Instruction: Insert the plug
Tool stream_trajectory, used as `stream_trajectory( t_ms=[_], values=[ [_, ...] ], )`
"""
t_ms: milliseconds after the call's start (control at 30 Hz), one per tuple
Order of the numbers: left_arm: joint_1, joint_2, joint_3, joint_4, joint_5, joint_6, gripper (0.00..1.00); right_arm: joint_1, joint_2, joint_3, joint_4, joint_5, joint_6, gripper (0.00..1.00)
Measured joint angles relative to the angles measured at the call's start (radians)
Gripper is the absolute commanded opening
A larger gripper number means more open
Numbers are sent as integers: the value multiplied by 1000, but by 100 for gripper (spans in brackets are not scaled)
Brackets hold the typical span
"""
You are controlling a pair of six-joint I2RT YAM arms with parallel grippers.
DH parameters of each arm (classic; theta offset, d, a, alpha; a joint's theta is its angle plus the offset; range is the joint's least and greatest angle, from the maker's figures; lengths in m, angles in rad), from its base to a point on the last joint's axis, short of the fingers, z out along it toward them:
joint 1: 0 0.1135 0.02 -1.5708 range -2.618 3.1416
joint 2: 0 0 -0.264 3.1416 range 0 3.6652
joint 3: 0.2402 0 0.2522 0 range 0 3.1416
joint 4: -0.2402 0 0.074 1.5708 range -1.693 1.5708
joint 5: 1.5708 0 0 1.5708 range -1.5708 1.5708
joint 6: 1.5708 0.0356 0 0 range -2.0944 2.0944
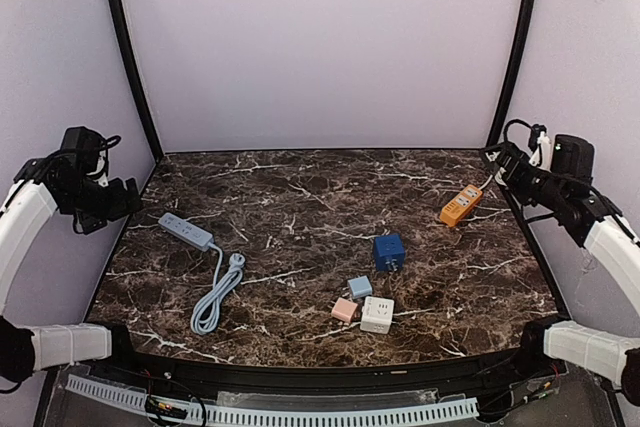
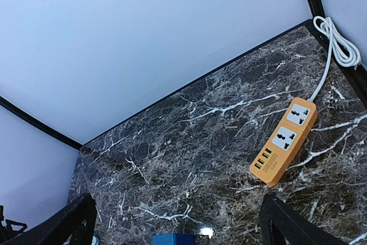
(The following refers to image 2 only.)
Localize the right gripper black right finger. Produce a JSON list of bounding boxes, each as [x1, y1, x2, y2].
[[259, 194, 345, 244]]

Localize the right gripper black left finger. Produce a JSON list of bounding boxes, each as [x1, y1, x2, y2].
[[1, 193, 97, 244]]

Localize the orange power strip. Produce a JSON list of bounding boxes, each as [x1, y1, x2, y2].
[[249, 98, 318, 186]]

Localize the dark blue cube socket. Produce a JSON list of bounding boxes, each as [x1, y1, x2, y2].
[[153, 233, 195, 245]]

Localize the black left frame post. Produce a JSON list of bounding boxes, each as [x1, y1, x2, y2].
[[1, 96, 83, 150]]

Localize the white power strip cable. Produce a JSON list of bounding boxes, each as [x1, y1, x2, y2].
[[309, 15, 362, 103]]

